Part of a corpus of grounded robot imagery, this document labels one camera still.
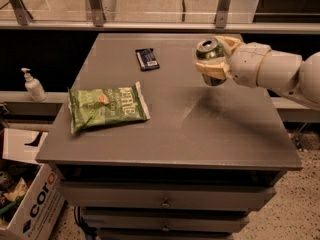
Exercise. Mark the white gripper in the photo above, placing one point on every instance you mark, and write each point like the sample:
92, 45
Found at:
246, 64

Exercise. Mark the green soda can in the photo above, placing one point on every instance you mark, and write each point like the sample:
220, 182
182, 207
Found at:
208, 49

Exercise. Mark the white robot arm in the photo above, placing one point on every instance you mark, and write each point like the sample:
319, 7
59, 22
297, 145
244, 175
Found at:
288, 75

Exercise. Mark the dark blue snack packet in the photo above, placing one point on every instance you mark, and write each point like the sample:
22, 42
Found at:
146, 59

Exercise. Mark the grey drawer cabinet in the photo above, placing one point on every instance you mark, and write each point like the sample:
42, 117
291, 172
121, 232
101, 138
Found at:
206, 158

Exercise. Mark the green kettle chips bag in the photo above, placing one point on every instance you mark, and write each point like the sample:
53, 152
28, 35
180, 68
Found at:
106, 107

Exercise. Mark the metal glass railing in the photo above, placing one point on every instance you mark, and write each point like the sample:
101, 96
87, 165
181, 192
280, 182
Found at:
224, 16

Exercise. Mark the white pump dispenser bottle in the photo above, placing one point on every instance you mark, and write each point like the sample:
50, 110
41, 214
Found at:
33, 86

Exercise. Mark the white cardboard box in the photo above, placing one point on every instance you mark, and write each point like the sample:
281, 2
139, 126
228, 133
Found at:
30, 201

